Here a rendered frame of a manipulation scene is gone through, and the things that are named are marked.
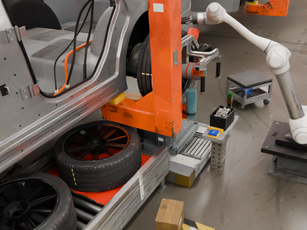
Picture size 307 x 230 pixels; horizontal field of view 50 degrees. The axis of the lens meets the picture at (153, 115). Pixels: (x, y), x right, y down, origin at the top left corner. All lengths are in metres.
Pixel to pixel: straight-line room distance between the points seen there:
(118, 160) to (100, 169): 0.14
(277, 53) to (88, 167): 1.51
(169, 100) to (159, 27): 0.51
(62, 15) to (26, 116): 2.70
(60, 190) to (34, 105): 0.55
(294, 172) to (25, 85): 2.23
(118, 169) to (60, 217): 0.57
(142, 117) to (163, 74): 0.45
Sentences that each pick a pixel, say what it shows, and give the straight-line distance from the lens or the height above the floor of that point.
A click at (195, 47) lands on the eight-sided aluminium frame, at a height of 0.99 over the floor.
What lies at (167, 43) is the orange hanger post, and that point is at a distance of 2.18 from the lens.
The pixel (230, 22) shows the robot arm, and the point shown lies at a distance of 2.52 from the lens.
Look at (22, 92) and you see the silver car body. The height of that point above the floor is 1.13.
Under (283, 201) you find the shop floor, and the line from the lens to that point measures 2.83.
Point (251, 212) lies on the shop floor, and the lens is 2.67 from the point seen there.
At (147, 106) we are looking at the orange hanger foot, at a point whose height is 0.73.
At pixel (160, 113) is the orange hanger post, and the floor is 0.71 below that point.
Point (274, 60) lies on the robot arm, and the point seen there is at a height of 1.07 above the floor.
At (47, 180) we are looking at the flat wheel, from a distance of 2.28.
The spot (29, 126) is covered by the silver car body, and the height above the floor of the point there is 0.91.
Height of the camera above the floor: 1.88
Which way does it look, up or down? 29 degrees down
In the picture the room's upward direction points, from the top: 3 degrees counter-clockwise
